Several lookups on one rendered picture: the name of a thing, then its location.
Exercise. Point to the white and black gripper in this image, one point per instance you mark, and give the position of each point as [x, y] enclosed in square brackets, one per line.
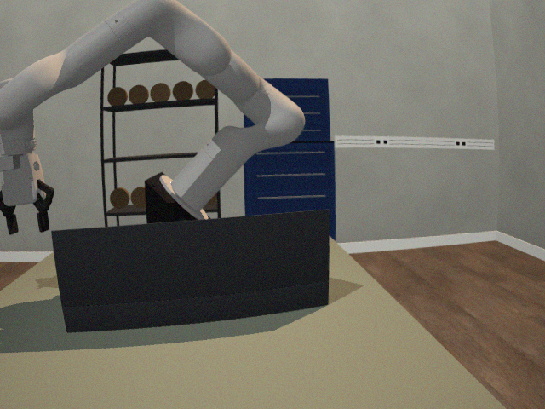
[23, 186]

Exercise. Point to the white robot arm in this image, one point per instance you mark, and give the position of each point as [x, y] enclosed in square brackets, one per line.
[278, 120]

